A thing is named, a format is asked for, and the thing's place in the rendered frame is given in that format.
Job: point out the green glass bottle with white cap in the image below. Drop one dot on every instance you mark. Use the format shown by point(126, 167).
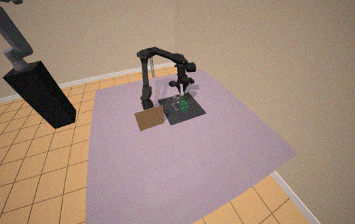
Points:
point(183, 105)

